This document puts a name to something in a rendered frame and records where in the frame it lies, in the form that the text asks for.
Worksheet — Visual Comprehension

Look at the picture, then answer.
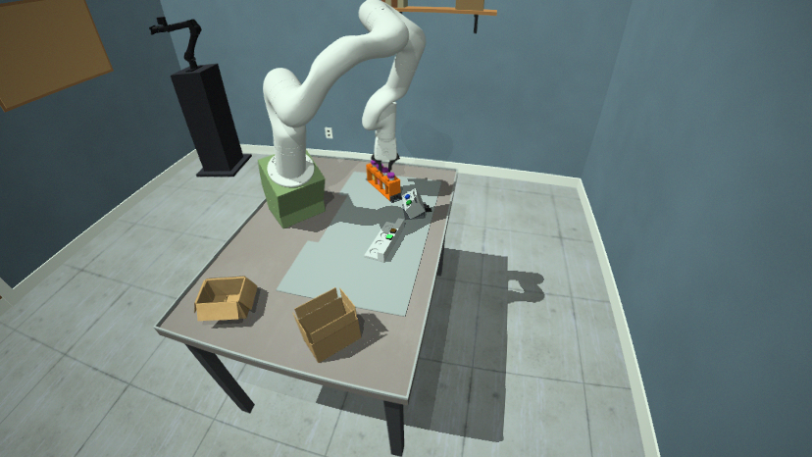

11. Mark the white key housing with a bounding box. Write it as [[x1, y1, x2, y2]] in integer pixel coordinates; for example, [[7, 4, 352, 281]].
[[402, 188, 431, 220]]

